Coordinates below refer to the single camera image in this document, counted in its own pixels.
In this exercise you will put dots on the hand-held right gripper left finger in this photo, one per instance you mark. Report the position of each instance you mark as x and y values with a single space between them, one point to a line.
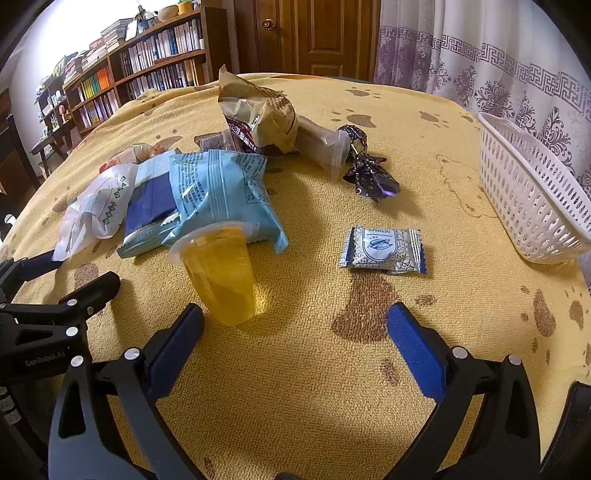
178 346

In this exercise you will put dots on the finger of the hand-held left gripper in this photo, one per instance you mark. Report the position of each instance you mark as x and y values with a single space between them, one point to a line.
32 267
99 288

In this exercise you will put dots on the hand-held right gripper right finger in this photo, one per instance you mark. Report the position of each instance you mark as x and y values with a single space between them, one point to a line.
415 350

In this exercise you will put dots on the yellow jelly cup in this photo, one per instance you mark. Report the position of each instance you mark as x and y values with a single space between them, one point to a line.
221 286

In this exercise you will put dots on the white translucent snack packet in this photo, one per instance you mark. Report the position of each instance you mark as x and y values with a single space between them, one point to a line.
97 203

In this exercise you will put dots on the navy and pale blue packet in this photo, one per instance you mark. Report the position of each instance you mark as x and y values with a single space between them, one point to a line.
147 203

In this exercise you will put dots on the small white blue packet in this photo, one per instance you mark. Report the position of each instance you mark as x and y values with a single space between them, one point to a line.
383 251

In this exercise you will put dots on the clear orange snack packet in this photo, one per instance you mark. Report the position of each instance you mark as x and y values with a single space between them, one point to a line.
138 154

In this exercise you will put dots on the light blue snack packet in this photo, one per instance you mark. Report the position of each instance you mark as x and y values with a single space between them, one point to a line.
217 189

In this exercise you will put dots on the purple foil candy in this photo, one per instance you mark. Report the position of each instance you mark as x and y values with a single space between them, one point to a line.
369 177

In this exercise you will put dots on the white plastic basket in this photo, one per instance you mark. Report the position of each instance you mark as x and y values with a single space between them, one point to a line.
521 194

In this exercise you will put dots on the clear brown chocolate packet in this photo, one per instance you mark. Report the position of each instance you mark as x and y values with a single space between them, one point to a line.
240 134

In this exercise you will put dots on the clear beige pastry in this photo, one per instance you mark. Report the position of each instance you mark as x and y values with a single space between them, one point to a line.
318 138

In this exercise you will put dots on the brown paper snack bag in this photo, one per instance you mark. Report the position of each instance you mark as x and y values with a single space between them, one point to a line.
268 115

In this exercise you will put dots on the dark wooden chair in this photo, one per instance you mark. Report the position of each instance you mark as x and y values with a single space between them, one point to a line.
14 152

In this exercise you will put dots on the yellow paw print blanket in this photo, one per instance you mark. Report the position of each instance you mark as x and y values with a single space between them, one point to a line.
300 392

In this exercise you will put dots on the small dark open shelf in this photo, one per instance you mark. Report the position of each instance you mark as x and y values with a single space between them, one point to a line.
51 110

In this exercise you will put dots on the rows of shelved books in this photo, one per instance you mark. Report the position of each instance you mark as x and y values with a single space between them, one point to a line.
157 46

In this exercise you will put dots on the stacks of books atop bookcase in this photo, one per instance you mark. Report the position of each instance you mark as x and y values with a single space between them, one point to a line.
115 32

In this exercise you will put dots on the wooden bookcase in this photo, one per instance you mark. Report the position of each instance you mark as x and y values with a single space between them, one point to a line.
213 46

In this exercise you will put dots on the beige bowl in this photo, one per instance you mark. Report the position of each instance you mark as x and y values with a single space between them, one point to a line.
168 13

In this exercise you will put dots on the white purple patterned curtain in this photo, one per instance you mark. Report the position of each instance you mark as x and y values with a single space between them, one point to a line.
508 55

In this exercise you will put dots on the brass door knob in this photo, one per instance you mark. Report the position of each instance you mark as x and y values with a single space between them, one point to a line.
267 23

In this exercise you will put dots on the brown wooden door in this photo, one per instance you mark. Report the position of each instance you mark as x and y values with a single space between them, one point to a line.
323 37

